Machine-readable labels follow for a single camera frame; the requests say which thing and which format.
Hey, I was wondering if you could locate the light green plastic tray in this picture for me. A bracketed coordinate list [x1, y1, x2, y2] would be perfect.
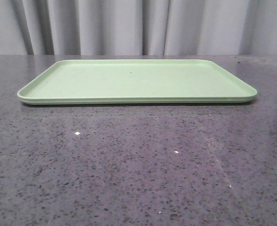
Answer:
[17, 59, 257, 105]

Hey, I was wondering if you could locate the grey pleated curtain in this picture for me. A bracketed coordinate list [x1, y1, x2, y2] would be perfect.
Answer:
[0, 0, 277, 56]

